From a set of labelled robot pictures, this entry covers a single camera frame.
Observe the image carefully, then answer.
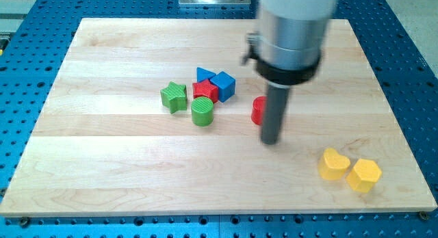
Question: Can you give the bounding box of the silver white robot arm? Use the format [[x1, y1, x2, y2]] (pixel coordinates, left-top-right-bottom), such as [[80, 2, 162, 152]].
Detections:
[[242, 0, 338, 89]]

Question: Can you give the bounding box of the yellow heart block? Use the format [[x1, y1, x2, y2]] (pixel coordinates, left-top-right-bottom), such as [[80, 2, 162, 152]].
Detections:
[[318, 148, 351, 181]]

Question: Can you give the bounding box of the yellow hexagon block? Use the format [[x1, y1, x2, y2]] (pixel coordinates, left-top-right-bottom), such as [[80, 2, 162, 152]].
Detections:
[[346, 159, 383, 193]]

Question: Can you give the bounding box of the green cylinder block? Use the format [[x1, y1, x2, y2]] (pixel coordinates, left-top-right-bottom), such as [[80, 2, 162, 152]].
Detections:
[[191, 96, 214, 127]]

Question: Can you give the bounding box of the red star block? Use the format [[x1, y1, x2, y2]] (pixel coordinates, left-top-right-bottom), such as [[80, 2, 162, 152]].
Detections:
[[192, 79, 219, 103]]

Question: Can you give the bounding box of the blue cube block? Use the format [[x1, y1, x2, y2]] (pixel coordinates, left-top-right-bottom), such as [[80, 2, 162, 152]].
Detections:
[[210, 71, 235, 103]]

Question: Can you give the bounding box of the red cylinder block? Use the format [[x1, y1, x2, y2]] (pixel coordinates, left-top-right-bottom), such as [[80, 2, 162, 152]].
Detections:
[[250, 96, 267, 125]]

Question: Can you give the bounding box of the blue triangle block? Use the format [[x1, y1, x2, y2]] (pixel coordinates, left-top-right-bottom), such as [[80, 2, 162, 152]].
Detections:
[[196, 67, 216, 82]]

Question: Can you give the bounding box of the green star block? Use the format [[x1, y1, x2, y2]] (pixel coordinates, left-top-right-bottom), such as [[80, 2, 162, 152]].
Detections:
[[160, 81, 188, 114]]

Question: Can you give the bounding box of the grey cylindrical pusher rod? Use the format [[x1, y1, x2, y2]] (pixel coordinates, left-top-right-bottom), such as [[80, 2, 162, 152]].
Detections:
[[260, 82, 290, 145]]

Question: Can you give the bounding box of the wooden board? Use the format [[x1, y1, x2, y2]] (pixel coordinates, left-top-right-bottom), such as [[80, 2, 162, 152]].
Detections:
[[1, 18, 437, 217]]

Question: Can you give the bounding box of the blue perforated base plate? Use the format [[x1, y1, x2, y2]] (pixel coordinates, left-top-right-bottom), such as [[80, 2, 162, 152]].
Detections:
[[1, 0, 437, 237]]

